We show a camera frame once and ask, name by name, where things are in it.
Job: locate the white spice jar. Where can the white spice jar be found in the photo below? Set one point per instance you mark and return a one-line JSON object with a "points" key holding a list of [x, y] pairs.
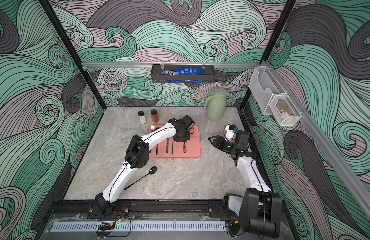
{"points": [[142, 117]]}

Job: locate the gold fork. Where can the gold fork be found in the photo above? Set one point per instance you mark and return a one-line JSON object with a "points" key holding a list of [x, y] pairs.
{"points": [[184, 147]]}

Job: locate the orange spice jar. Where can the orange spice jar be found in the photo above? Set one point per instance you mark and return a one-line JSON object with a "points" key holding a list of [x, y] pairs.
{"points": [[154, 116]]}

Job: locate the dark metal wall shelf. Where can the dark metal wall shelf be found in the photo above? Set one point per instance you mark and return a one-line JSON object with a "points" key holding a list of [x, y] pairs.
{"points": [[157, 77]]}

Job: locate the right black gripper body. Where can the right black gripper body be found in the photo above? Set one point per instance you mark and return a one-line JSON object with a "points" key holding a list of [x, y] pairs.
{"points": [[222, 144]]}

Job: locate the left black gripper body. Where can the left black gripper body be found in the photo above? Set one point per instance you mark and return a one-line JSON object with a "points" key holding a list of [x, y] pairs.
{"points": [[185, 137]]}

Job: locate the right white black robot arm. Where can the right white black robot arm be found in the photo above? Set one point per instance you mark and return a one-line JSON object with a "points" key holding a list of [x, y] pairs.
{"points": [[259, 210]]}

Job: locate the grey handled fork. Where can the grey handled fork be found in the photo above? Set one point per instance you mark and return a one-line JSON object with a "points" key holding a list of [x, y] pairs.
{"points": [[167, 146]]}

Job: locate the blue snack packet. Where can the blue snack packet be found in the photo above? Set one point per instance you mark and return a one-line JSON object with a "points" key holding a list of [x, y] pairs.
{"points": [[184, 71]]}

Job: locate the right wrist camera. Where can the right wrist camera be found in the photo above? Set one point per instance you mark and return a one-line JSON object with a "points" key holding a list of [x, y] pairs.
{"points": [[230, 132]]}

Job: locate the clear plastic wall bin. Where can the clear plastic wall bin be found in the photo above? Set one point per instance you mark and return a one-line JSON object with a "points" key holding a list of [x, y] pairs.
{"points": [[265, 86]]}

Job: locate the aluminium wall rail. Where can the aluminium wall rail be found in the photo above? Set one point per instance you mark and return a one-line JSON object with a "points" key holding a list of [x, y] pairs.
{"points": [[129, 64], [354, 185]]}

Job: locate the small clear bin with contents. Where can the small clear bin with contents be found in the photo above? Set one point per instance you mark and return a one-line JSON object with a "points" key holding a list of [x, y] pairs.
{"points": [[284, 111]]}

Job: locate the sage green thermos jug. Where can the sage green thermos jug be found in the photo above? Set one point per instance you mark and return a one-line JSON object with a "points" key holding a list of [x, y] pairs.
{"points": [[215, 104]]}

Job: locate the aluminium wall rail right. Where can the aluminium wall rail right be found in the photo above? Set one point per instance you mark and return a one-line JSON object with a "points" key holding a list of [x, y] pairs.
{"points": [[354, 185]]}

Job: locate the pink plastic tray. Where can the pink plastic tray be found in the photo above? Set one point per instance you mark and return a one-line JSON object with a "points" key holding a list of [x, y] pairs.
{"points": [[194, 148]]}

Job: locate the aluminium wall rail back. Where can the aluminium wall rail back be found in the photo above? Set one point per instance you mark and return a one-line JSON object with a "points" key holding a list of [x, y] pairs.
{"points": [[129, 64]]}

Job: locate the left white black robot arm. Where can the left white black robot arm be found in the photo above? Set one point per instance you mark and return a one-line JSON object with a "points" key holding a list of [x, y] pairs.
{"points": [[137, 156]]}

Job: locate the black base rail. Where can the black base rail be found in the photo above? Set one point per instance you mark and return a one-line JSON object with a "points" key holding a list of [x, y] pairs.
{"points": [[211, 208]]}

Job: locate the black spoon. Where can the black spoon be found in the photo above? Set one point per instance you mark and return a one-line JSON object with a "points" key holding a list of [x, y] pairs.
{"points": [[157, 146], [152, 171]]}

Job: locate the green handled fork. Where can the green handled fork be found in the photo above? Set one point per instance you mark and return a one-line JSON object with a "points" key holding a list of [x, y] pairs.
{"points": [[152, 130]]}

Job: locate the white perforated cable duct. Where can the white perforated cable duct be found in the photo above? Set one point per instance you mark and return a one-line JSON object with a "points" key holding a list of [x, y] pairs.
{"points": [[143, 226]]}

